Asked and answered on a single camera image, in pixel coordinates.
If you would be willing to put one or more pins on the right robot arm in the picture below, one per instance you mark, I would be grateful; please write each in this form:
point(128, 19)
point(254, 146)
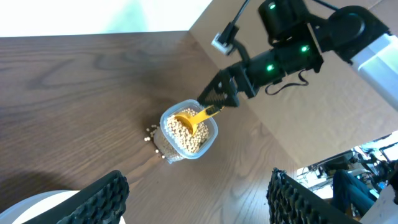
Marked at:
point(298, 39)

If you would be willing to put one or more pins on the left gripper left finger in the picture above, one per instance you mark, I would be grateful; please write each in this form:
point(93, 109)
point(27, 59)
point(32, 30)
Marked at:
point(103, 201)

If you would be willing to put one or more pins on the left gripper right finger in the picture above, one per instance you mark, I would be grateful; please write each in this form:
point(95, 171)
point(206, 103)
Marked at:
point(290, 202)

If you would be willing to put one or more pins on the yellow measuring scoop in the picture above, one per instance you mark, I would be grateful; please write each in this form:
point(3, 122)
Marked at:
point(191, 122)

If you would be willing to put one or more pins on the white digital kitchen scale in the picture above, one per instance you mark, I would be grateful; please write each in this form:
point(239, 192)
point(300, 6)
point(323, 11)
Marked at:
point(35, 205)

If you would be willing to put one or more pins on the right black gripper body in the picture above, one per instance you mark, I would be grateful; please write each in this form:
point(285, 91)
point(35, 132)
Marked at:
point(261, 70)

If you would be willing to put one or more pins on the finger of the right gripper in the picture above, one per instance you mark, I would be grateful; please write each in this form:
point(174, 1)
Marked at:
point(221, 91)

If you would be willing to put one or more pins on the clear container of soybeans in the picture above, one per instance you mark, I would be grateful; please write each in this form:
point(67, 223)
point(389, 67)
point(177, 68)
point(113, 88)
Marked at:
point(175, 142)

